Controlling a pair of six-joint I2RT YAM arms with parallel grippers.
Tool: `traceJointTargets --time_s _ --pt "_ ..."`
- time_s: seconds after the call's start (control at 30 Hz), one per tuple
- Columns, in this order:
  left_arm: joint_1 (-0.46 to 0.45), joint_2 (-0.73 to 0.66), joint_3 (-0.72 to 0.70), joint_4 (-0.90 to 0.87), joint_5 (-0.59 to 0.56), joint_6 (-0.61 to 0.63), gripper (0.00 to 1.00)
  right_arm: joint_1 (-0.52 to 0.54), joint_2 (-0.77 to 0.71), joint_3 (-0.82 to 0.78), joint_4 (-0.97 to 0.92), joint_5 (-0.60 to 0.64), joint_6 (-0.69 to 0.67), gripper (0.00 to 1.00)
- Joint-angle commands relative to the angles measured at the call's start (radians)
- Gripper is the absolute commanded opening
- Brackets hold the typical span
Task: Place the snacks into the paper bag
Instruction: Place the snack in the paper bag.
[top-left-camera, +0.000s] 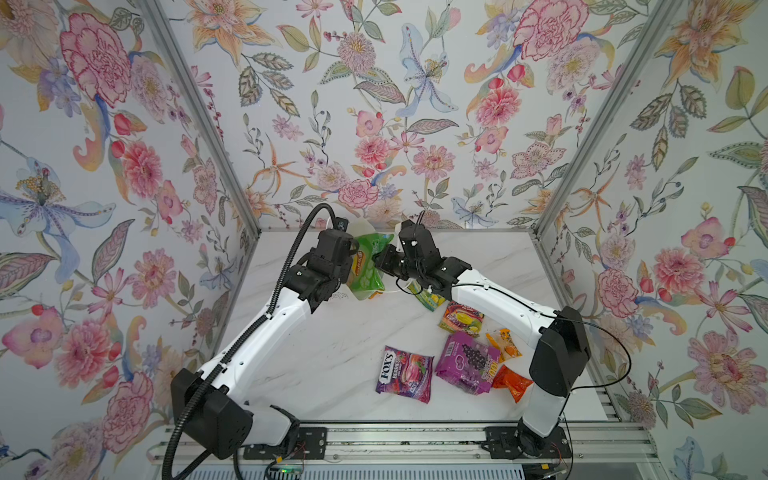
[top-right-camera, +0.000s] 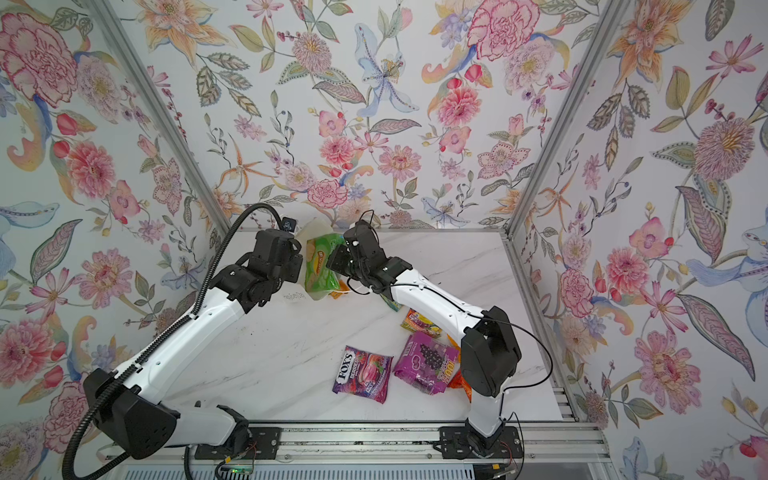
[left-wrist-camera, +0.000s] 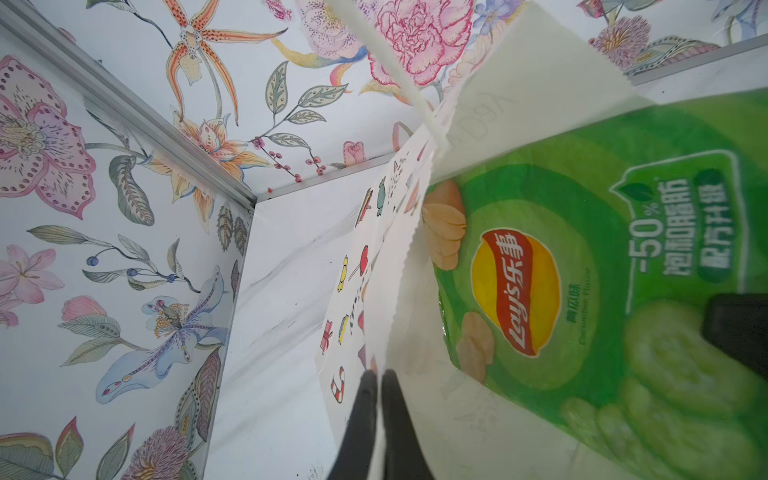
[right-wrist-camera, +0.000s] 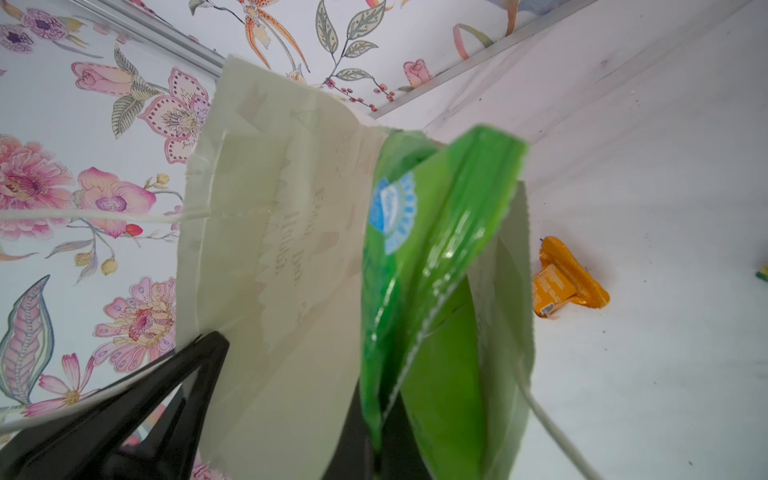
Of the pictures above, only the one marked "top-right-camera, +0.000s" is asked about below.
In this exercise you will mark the green Fox's spring tea bag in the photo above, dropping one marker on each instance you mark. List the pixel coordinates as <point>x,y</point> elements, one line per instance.
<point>391,303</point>

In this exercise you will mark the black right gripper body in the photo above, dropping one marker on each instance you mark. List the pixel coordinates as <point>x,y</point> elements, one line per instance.
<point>348,265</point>

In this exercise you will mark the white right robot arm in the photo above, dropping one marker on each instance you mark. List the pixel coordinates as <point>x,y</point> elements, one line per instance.
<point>489,347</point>

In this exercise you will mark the small orange candy wrapper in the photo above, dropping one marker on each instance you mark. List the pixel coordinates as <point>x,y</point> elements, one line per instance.
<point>342,290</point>

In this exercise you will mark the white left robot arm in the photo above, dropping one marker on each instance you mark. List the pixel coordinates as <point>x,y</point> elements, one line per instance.
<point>130,403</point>

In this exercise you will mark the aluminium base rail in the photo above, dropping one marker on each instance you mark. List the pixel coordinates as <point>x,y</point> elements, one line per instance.
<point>292,443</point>

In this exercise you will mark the purple Fox's berries candy bag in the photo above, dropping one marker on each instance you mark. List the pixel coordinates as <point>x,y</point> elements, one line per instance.
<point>364,374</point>

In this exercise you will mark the white paper gift bag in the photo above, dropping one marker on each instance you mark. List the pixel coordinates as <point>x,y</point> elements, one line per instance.
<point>313,229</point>

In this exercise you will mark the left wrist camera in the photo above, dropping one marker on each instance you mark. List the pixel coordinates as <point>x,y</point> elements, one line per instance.
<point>289,224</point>

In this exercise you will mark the magenta purple snack bag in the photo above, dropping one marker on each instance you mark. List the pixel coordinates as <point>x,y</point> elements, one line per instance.
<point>427,364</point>

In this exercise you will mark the red orange snack packet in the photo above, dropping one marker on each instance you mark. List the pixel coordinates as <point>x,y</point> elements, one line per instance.
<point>458,382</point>

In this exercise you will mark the orange Fox's fruits candy bag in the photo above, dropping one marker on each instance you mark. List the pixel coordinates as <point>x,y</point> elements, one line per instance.
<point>415,322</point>

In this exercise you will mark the green Lay's chips bag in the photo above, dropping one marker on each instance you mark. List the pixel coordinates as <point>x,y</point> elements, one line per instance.
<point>318,276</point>

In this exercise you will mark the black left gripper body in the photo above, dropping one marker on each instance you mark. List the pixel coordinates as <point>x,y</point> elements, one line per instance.
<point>292,271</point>

